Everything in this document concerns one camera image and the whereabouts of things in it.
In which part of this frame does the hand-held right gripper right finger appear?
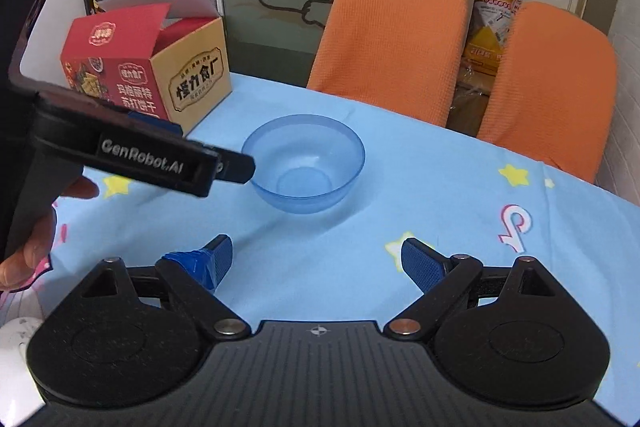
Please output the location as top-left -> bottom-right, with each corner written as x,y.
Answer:
384,237 -> 571,340

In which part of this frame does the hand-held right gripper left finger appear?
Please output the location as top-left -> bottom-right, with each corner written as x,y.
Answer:
80,234 -> 253,340

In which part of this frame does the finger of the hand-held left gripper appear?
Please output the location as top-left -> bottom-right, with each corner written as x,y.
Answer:
127,113 -> 184,138
214,151 -> 257,186

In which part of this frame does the blue translucent plastic bowl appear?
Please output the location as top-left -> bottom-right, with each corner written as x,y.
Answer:
241,116 -> 366,214

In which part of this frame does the white plate with floral print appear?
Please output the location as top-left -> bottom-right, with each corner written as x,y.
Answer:
0,316 -> 43,408

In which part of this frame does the person's left hand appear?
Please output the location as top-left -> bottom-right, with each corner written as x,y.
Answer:
0,176 -> 101,293

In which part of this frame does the red cracker box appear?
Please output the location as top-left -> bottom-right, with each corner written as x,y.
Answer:
60,0 -> 233,135

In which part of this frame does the blue cartoon printed tablecloth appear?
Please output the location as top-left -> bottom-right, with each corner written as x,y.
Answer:
0,72 -> 640,427

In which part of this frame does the orange chair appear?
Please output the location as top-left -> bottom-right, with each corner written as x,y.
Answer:
306,0 -> 470,128
476,2 -> 620,184

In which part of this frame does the yellow packet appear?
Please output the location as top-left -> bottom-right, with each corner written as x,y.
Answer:
462,0 -> 526,75

